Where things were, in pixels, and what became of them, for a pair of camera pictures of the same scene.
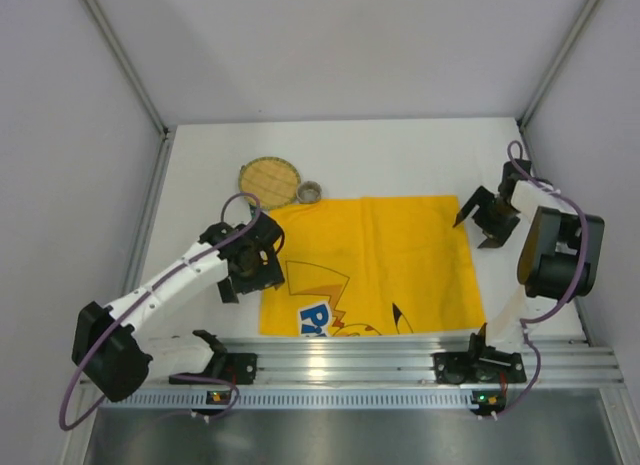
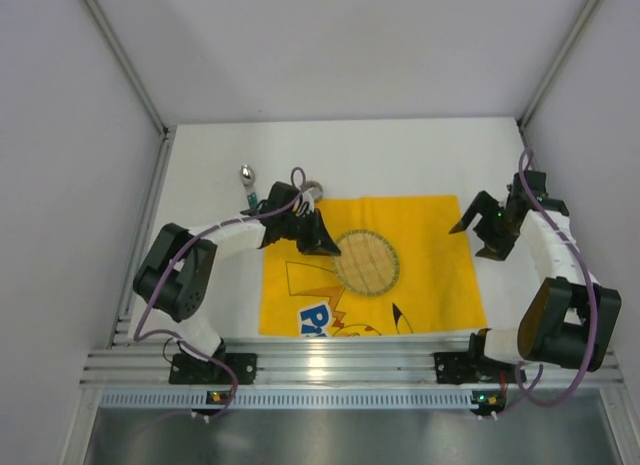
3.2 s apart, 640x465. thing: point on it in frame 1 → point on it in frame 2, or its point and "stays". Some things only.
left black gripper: x=255 y=283 → x=308 y=225
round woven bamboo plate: x=272 y=180 → x=368 y=263
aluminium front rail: x=411 y=362 stays
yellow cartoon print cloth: x=395 y=266 stays
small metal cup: x=309 y=192 stays
